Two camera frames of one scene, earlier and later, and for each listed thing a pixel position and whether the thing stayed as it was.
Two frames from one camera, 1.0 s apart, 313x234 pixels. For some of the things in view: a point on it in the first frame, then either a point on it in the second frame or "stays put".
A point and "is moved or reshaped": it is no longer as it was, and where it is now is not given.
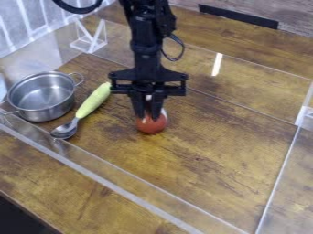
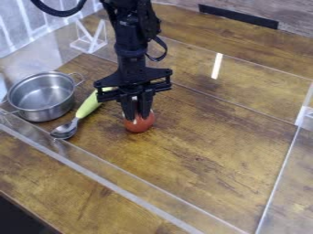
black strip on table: x=238 y=16 stays put
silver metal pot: x=41 y=96 stays put
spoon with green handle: x=65 y=131 stays put
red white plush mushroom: x=151 y=126 is moved or reshaped
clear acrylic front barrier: x=167 y=199 stays put
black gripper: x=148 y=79 → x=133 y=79
